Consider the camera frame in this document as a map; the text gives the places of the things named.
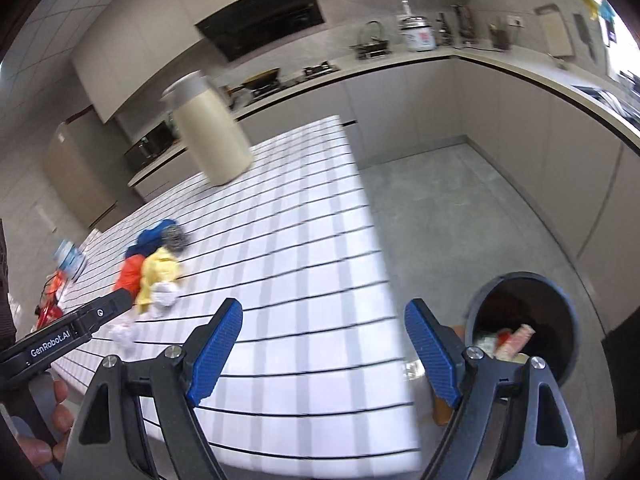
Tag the yellow rubber glove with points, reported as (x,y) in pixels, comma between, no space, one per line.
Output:
(590,5)

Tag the white cutting board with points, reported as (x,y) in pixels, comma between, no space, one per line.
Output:
(555,32)

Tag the beige refrigerator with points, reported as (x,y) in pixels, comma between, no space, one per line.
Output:
(75,170)

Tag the green milk carton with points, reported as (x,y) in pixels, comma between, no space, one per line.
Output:
(484,342)

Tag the black cleaver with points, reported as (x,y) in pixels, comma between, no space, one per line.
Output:
(582,35)

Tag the metal kettle on stand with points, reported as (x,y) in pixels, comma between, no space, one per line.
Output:
(372,42)

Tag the steel wool scrubber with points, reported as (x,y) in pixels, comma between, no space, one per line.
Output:
(174,237)

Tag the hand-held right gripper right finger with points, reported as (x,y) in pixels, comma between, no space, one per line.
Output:
(432,355)

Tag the black range hood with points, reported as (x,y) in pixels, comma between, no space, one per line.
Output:
(260,25)

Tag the red printed bag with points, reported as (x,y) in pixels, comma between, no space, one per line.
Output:
(49,317)

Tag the metal knife rack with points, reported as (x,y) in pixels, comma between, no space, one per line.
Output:
(465,25)

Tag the dark utensil holder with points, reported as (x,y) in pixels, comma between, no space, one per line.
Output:
(500,37)

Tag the table with checked tablecloth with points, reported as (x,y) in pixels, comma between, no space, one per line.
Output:
(300,260)

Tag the white rice cooker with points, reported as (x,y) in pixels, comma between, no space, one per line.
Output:
(417,35)

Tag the blue cloth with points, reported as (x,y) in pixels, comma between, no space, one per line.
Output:
(150,240)

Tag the grey kitchen counter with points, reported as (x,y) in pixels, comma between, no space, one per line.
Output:
(400,110)

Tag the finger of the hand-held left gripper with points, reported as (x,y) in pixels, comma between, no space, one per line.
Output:
(112,307)

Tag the yellow cloth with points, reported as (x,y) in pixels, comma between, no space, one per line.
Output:
(157,270)

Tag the person's left hand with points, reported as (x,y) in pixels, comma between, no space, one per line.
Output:
(62,417)

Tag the dark glass bottle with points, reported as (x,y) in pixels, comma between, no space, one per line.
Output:
(442,32)

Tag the teal rubber glove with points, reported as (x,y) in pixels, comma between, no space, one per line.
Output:
(606,10)

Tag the black wok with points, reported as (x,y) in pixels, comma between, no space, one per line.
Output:
(260,79)

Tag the gas stove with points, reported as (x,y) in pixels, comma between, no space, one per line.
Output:
(320,69)

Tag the orange cloth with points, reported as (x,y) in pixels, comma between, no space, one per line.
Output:
(131,272)

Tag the black bucket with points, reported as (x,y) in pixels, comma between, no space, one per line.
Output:
(550,320)

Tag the white tissue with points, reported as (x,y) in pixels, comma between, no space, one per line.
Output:
(165,294)

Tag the cream thermos jug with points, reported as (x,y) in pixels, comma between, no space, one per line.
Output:
(215,135)

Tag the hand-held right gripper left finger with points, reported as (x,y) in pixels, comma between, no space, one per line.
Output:
(215,350)

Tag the red white small carton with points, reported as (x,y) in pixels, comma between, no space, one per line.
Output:
(520,339)

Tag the orange plastic bag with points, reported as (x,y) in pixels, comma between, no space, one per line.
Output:
(55,287)

